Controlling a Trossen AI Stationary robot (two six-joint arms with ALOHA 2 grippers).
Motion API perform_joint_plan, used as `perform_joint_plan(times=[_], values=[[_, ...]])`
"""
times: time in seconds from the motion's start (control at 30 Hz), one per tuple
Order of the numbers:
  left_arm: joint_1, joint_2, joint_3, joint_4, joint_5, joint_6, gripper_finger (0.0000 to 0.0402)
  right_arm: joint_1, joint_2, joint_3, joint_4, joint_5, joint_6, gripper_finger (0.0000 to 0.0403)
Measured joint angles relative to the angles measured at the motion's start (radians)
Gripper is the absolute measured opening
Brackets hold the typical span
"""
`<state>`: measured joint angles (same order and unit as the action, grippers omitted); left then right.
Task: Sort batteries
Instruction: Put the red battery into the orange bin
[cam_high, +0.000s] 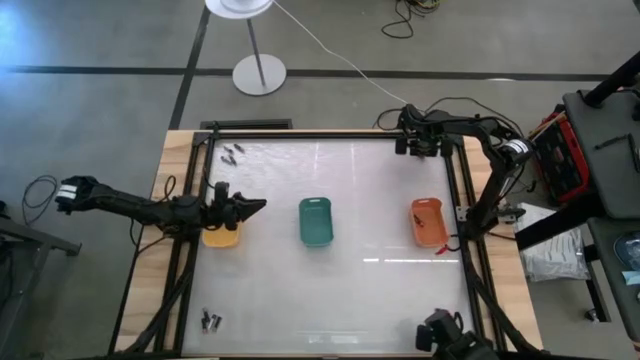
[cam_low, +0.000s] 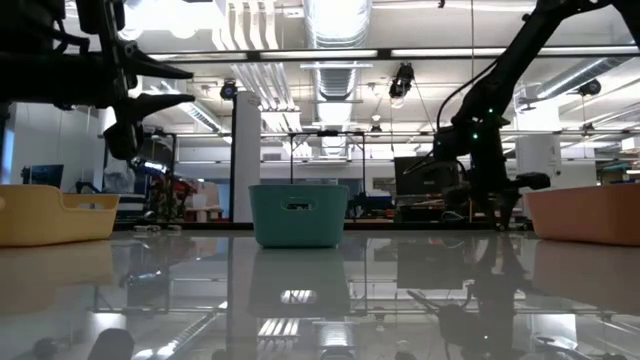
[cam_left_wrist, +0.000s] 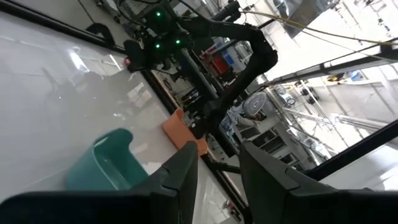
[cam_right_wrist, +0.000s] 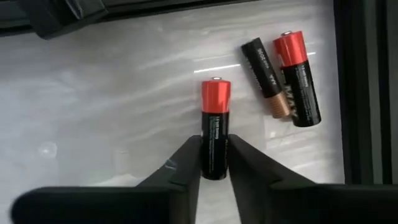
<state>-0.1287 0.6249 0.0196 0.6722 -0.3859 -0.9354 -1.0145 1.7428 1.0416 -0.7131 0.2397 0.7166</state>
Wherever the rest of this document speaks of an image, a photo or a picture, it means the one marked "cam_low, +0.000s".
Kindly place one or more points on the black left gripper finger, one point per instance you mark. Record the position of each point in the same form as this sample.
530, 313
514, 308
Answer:
150, 70
150, 102

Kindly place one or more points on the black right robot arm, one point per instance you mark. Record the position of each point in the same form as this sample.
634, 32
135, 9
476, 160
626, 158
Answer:
525, 45

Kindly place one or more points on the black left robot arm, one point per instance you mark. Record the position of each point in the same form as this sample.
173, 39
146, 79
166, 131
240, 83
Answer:
30, 80

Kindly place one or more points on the white pillar with sign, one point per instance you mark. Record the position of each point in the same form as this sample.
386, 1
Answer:
542, 150

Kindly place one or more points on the orange plastic bin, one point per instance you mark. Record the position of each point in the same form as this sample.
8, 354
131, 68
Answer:
585, 215

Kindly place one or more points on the black computer monitor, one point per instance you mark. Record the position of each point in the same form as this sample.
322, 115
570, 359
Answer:
410, 187

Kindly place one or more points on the white column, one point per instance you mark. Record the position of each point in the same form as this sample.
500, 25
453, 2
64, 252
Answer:
247, 155

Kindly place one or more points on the black cylindrical battery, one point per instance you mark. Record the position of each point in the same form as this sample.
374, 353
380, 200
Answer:
174, 228
154, 229
141, 229

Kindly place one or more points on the blue lit monitor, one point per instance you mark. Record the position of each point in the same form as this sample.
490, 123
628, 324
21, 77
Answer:
45, 176

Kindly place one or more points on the yellow plastic bin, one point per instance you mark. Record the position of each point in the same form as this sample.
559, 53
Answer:
40, 220

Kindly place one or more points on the black overhead light bar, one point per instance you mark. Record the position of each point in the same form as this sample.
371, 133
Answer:
325, 53

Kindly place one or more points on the teal plastic bin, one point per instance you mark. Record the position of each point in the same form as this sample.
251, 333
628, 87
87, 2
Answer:
300, 230

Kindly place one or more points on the black metal stand frame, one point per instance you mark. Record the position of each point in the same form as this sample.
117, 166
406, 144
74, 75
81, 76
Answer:
173, 150

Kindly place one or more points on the black hanging ceiling camera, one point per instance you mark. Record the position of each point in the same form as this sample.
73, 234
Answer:
402, 80
590, 87
229, 90

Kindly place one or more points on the silver slanted air duct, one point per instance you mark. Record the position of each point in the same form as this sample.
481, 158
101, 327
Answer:
575, 80

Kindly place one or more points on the silver ribbed ventilation duct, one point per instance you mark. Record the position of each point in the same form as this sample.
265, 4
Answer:
337, 30

